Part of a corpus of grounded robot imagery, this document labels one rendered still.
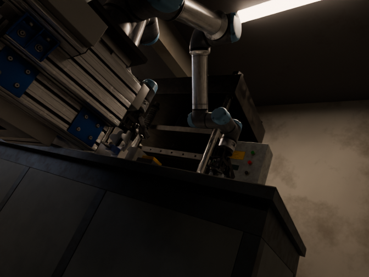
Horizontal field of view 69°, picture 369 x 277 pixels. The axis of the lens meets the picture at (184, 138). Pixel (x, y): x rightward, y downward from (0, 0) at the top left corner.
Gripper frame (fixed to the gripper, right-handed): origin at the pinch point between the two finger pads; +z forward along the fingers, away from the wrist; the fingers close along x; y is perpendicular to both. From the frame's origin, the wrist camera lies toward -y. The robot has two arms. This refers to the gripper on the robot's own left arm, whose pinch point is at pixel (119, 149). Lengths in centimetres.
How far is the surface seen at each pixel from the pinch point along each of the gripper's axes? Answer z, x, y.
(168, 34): -214, -153, -75
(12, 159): 16, -85, 10
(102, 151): 0.7, -16.5, -2.2
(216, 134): -59, -19, -78
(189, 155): -42, -39, -81
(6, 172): 24, -81, 9
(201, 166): -32, -20, -77
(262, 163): -47, 14, -94
